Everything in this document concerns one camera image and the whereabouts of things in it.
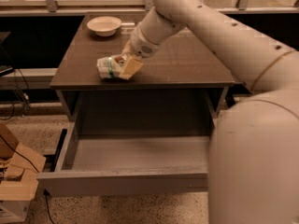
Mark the black device at left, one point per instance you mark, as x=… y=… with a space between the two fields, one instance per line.
x=4 y=69

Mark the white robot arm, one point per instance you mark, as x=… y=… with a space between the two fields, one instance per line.
x=253 y=155

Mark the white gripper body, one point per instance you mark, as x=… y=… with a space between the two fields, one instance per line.
x=138 y=46

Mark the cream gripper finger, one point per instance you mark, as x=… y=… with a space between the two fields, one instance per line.
x=125 y=49
x=131 y=66

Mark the open grey top drawer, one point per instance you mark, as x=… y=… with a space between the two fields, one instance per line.
x=157 y=153

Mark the brown cardboard box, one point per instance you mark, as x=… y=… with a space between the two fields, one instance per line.
x=20 y=166

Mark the crushed 7up can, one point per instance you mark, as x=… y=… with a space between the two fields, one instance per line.
x=111 y=66

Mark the white bowl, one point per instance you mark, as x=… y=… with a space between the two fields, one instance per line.
x=104 y=26

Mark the grey cabinet with counter top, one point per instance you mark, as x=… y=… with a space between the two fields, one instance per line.
x=172 y=94

